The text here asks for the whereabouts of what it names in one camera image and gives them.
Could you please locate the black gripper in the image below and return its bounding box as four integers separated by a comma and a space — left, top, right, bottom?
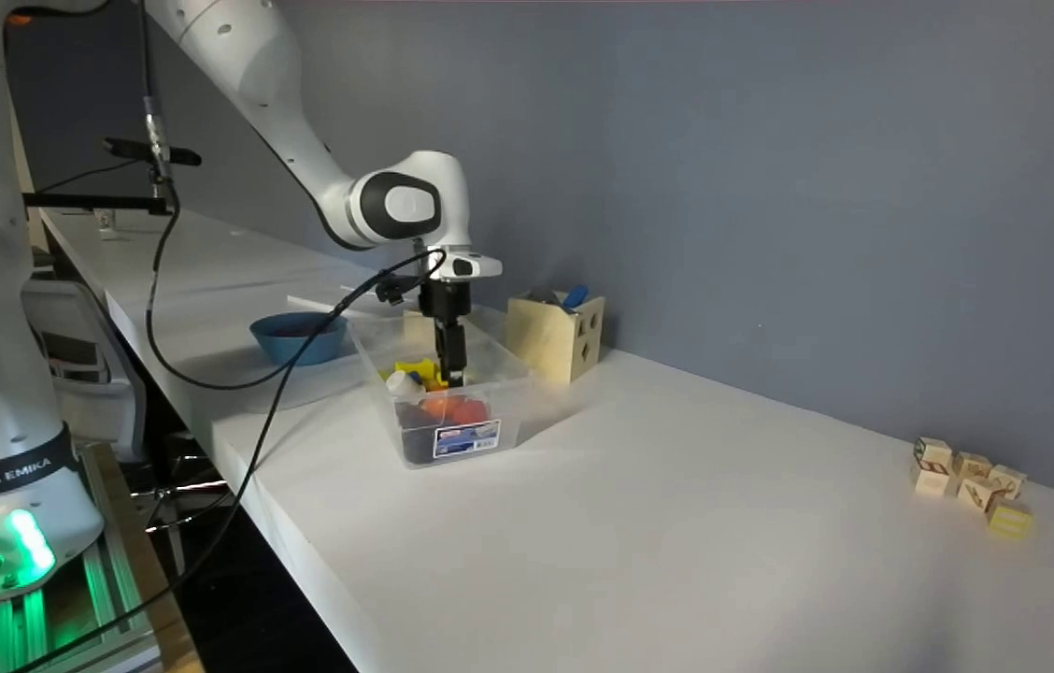
418, 276, 479, 387

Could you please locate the small wooden crate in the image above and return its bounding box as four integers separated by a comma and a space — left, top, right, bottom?
398, 305, 445, 357

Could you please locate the orange ball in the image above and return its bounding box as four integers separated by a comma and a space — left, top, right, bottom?
418, 391, 473, 425

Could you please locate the clear plastic bin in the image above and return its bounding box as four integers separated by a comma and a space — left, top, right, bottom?
353, 301, 577, 466

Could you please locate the wooden shape sorter box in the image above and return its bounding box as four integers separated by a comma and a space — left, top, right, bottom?
504, 291, 613, 384

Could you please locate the blue bowl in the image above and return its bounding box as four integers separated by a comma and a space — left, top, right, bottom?
248, 311, 353, 369

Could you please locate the white controller box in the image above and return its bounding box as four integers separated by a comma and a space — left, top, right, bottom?
23, 276, 146, 458

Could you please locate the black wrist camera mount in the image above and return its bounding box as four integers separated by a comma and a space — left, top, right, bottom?
374, 266, 435, 305

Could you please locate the black clamp camera stand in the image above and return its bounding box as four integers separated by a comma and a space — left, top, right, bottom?
19, 133, 207, 215

